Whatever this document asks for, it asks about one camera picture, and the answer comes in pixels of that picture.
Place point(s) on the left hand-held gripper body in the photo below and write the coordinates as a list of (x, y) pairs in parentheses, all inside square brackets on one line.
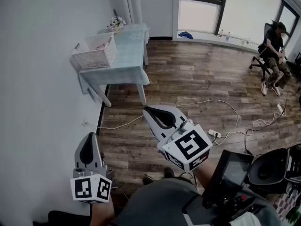
[(82, 188)]

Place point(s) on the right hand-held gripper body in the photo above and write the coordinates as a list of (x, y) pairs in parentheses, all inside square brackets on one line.
[(188, 145)]

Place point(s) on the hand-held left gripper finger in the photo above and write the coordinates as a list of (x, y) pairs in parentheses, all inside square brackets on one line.
[(98, 154), (78, 154)]

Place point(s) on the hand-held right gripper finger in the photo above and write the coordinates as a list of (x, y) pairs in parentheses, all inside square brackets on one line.
[(175, 113), (152, 123)]

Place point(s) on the white plastic laundry basket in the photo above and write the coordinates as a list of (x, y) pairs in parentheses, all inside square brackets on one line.
[(94, 59)]

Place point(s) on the pink clothes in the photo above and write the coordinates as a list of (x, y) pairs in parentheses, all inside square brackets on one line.
[(101, 46)]

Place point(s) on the person's left forearm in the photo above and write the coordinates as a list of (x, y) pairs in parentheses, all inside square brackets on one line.
[(102, 214)]

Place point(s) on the person's right forearm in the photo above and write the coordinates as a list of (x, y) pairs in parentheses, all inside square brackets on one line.
[(207, 175)]

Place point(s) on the white power strip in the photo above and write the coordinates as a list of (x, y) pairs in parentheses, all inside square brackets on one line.
[(214, 133), (281, 107)]

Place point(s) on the white table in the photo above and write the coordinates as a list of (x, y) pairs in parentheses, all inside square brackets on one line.
[(142, 95)]

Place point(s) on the person's right shoe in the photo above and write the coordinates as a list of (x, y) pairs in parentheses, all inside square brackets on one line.
[(168, 172)]

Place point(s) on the person's shoe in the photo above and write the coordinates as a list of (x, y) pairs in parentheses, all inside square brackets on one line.
[(168, 172), (148, 180)]

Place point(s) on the black chest-mounted monitor rig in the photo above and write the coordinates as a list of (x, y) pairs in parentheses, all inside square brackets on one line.
[(225, 173)]

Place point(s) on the person's left shoe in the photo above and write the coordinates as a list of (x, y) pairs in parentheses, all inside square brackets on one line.
[(148, 180)]

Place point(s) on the person's gray shirt torso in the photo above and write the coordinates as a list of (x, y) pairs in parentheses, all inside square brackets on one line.
[(160, 204)]

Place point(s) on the blue object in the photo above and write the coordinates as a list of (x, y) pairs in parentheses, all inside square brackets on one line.
[(185, 34)]

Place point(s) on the open black hard case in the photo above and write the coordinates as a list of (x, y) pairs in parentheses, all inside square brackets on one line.
[(265, 171)]

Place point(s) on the small clear bottle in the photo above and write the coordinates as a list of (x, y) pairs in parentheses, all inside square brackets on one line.
[(243, 41), (227, 36), (248, 41), (220, 33)]

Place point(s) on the potted pink white flowers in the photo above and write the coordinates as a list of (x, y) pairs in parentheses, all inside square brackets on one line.
[(116, 23)]

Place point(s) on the red white checkered cloth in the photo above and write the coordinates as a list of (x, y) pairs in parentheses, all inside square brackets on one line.
[(284, 206)]

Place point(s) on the black office chair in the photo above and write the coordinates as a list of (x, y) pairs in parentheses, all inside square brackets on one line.
[(267, 30)]

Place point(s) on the large black framed window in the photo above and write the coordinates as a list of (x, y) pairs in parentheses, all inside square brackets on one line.
[(254, 13)]

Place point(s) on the white wall pipes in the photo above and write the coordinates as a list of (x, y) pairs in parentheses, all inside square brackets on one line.
[(132, 3)]

